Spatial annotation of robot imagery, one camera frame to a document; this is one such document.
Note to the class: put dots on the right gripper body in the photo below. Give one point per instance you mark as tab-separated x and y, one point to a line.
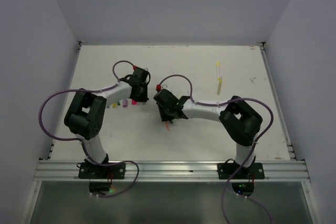
167	109

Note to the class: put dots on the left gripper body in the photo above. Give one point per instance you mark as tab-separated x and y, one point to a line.
143	95

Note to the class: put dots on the lilac highlighter cap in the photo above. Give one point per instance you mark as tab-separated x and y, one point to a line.
125	103

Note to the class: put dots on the olive clear pen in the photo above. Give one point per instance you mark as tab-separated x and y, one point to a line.
220	81

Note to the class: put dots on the yellow cap clear pen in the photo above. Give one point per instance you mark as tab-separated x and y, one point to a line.
218	70

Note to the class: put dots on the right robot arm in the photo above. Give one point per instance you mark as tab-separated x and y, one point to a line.
238	118

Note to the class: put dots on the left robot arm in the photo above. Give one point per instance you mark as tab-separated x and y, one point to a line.
85	114

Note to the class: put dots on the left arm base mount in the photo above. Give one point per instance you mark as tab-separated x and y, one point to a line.
100	177

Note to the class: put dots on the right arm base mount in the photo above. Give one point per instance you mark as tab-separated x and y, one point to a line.
243	183

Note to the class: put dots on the aluminium front rail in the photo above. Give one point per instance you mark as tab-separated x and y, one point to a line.
176	171

